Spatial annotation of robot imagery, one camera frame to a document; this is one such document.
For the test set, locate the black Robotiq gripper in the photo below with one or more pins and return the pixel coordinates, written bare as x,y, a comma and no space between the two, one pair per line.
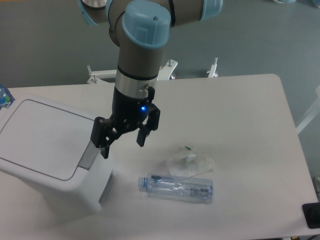
128,114

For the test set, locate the blue bottle pack at edge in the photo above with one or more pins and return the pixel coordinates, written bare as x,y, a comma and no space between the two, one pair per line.
6,98

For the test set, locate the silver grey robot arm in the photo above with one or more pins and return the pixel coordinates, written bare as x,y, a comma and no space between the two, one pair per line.
141,30

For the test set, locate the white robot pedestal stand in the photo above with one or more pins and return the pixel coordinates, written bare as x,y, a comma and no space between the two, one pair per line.
166,72

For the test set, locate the white push-button trash can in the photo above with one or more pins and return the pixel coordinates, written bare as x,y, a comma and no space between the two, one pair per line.
46,144

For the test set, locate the white frame at right edge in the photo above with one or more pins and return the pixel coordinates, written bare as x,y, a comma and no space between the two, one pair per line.
309,114

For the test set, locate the crumpled white tissue wrapper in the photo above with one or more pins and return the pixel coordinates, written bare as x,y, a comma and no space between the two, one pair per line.
189,162

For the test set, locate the clear plastic water bottle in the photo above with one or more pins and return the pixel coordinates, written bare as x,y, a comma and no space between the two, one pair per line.
177,188

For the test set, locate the black device at table corner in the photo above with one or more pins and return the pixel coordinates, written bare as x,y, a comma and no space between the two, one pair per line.
311,213

